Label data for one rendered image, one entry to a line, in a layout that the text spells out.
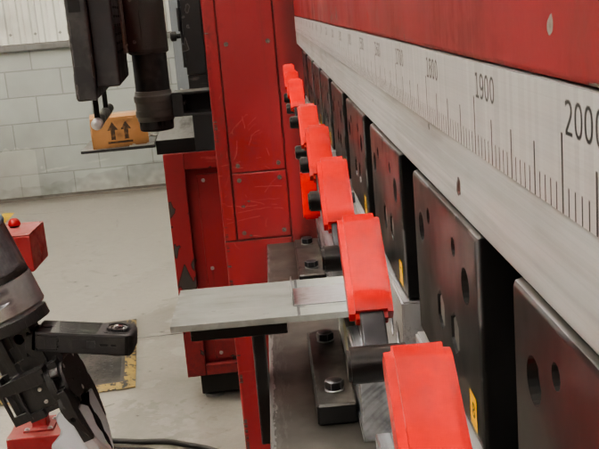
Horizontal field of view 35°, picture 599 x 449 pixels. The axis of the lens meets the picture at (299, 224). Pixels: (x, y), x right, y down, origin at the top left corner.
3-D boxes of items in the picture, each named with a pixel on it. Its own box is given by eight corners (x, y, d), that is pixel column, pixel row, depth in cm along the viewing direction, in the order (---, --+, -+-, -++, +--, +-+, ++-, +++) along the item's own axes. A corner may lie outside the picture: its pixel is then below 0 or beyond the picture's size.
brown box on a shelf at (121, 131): (90, 142, 362) (86, 110, 360) (159, 136, 364) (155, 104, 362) (80, 154, 333) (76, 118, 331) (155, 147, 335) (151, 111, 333)
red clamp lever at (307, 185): (300, 217, 126) (294, 144, 124) (331, 215, 126) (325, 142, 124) (300, 221, 125) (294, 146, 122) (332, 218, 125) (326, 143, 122)
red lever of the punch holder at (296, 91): (284, 77, 148) (290, 122, 142) (311, 74, 148) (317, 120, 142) (285, 85, 149) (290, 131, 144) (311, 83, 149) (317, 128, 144)
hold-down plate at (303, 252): (295, 252, 220) (294, 239, 219) (318, 249, 220) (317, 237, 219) (299, 289, 191) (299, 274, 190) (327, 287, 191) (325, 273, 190)
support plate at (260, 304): (181, 296, 153) (180, 289, 152) (345, 281, 153) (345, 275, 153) (170, 333, 135) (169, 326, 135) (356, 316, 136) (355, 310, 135)
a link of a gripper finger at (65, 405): (88, 431, 115) (54, 370, 113) (101, 426, 115) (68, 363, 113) (78, 449, 110) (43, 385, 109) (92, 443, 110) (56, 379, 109)
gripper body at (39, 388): (36, 407, 118) (-10, 322, 116) (98, 380, 117) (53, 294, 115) (18, 434, 111) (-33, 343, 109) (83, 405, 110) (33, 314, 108)
